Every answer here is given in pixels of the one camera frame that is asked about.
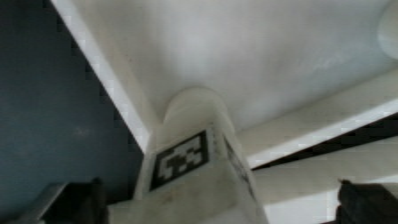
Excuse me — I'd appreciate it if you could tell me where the white table leg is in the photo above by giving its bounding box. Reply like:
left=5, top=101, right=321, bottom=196
left=108, top=88, right=268, bottom=224

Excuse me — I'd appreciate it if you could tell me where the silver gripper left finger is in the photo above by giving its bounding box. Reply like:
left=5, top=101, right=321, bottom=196
left=10, top=178, right=108, bottom=224

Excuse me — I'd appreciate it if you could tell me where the white square tabletop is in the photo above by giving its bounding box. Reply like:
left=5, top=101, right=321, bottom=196
left=50, top=0, right=398, bottom=166

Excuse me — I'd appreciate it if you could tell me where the white front fence wall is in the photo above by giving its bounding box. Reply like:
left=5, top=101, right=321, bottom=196
left=254, top=137, right=398, bottom=224

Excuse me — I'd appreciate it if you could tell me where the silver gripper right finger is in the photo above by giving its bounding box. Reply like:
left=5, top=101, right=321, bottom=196
left=336, top=180, right=398, bottom=224

